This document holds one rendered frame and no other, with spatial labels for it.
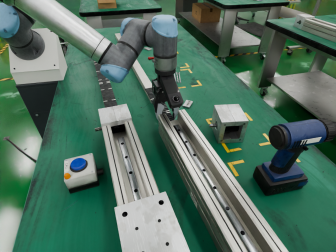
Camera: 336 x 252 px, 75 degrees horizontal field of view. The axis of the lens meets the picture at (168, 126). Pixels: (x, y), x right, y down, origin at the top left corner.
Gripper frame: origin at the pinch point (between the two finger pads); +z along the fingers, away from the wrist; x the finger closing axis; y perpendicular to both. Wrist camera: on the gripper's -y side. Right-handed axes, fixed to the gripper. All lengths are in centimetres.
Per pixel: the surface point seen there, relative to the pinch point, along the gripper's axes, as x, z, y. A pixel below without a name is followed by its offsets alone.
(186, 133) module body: -2.1, -2.7, -12.9
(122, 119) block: 17.1, -7.4, -4.2
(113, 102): 17.7, -1.3, 16.2
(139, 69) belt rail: -0.4, -0.8, 44.0
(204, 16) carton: -191, 48, 325
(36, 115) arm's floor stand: 58, 21, 53
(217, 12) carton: -215, 43, 322
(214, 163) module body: -2.4, -6.4, -30.3
